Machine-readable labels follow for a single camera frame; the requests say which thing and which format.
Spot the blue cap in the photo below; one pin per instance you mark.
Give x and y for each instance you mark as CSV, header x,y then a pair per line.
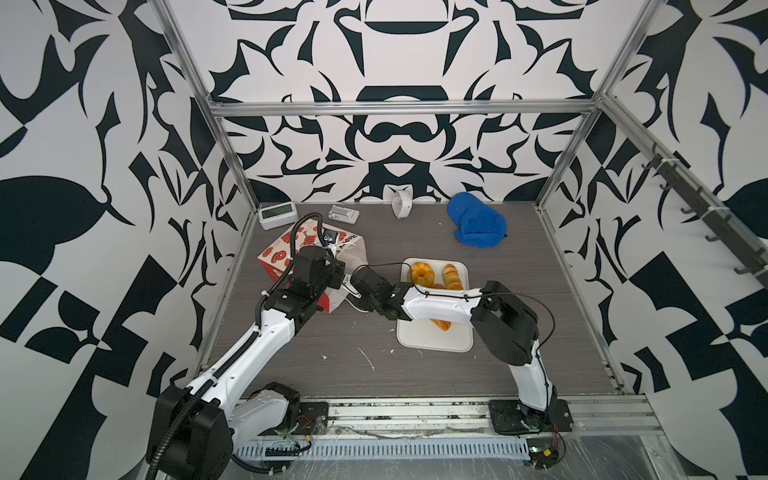
x,y
478,225

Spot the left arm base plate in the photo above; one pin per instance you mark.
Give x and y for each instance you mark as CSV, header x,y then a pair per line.
x,y
302,418

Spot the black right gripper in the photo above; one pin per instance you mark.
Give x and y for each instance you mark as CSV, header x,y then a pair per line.
x,y
358,303

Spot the white plastic tray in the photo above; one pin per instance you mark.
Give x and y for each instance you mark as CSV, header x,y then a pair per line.
x,y
425,334

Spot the white digital clock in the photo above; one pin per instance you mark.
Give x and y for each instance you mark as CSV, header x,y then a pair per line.
x,y
278,215

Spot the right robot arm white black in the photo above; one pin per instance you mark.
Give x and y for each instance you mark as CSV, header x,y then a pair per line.
x,y
506,325

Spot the yellow fake bread bun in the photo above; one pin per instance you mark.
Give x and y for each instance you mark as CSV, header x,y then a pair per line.
x,y
422,274

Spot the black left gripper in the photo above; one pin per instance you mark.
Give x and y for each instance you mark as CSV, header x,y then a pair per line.
x,y
335,270

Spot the red white paper bag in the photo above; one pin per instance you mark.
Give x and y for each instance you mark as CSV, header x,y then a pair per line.
x,y
350,249

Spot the brown triangular fake pastry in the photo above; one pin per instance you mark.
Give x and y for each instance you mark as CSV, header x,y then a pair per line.
x,y
443,325

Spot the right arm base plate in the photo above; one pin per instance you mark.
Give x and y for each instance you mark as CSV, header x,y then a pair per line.
x,y
512,418

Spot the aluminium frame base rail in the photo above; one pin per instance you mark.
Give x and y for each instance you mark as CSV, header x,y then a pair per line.
x,y
392,429

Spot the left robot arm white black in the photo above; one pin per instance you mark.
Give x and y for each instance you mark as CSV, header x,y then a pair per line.
x,y
194,429

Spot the grey wall hook rail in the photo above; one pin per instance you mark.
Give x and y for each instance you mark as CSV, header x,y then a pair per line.
x,y
701,204

